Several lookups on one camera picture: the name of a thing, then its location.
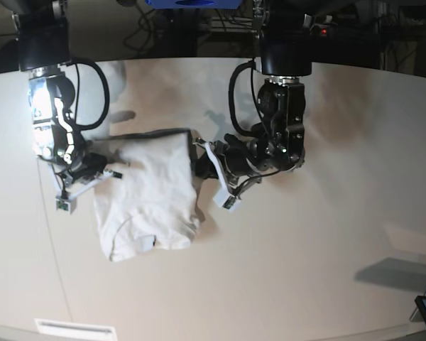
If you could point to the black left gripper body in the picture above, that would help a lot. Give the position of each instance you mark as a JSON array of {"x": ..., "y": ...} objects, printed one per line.
[{"x": 244, "y": 162}]

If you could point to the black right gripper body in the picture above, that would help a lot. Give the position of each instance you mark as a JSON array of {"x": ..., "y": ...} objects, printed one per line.
[{"x": 82, "y": 168}]

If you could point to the white T-shirt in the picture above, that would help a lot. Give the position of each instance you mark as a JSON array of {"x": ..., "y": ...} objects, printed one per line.
[{"x": 153, "y": 204}]

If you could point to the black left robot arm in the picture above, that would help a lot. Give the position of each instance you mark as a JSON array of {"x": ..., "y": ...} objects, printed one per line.
[{"x": 276, "y": 143}]

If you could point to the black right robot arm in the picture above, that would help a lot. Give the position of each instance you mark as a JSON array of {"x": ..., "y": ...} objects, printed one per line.
[{"x": 43, "y": 40}]

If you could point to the black power strip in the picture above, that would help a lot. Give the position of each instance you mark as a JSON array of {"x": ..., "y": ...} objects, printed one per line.
[{"x": 230, "y": 26}]

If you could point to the white label strip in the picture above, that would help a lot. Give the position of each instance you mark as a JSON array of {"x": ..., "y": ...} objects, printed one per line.
[{"x": 75, "y": 330}]

